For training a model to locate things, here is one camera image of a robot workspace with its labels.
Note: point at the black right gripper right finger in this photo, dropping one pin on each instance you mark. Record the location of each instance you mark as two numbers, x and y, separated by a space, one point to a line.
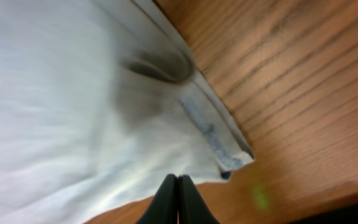
192 208

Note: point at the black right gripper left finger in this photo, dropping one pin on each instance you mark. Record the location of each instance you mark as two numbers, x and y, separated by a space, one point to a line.
163 208

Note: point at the light blue printed t-shirt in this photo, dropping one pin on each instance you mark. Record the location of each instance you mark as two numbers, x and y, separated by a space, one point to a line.
99 101

